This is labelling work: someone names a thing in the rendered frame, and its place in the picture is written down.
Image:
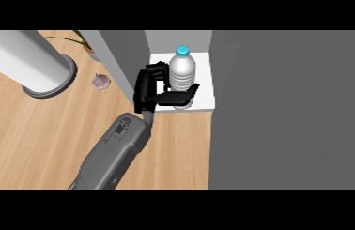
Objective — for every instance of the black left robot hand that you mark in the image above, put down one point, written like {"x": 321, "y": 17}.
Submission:
{"x": 145, "y": 86}

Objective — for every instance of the clear water bottle blue cap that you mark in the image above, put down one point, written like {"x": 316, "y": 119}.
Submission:
{"x": 182, "y": 71}

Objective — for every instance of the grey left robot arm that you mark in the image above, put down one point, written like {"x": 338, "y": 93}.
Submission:
{"x": 115, "y": 152}

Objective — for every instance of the dark grey cabinet door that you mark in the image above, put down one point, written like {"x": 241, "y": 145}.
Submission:
{"x": 281, "y": 110}

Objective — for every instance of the purple garlic bulb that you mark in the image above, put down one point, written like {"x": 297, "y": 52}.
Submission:
{"x": 100, "y": 81}

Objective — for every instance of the green potted plant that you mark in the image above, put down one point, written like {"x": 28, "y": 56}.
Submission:
{"x": 84, "y": 44}

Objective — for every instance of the white cylinder with grey base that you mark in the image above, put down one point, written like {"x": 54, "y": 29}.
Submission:
{"x": 32, "y": 63}

